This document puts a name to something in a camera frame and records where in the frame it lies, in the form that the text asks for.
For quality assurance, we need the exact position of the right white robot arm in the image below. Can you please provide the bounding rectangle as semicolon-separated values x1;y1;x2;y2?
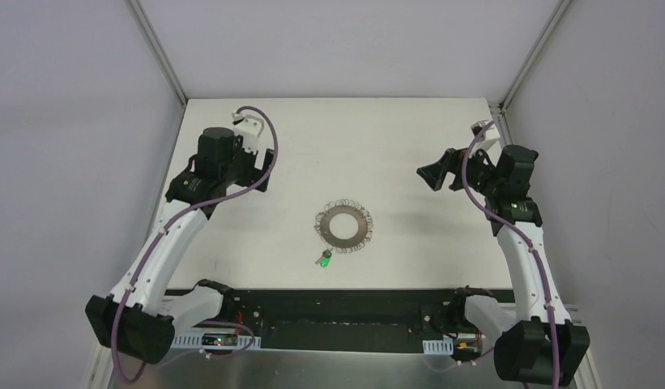
416;145;590;388

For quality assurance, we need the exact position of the metal disc with key rings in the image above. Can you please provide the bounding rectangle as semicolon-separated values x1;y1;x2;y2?
314;199;373;254

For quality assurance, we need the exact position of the aluminium frame rail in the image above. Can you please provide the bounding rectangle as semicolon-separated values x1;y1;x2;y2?
125;0;189;108

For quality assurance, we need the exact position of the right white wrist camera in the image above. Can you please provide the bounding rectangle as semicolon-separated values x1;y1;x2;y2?
470;120;501;156

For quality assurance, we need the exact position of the silver key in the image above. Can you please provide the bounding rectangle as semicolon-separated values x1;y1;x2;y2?
315;250;332;265

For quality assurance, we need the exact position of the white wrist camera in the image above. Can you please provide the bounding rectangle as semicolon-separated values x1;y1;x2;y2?
232;112;264;154
470;120;501;156

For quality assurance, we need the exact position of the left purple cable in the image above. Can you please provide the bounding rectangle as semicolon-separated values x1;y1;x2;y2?
109;105;279;385

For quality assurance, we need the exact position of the left controller board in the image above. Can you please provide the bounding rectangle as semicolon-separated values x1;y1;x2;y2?
201;332;239;350

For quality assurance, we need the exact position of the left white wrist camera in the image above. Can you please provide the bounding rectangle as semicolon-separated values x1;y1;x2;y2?
232;112;264;154

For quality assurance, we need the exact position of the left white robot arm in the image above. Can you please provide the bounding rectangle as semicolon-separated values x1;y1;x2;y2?
85;123;275;364

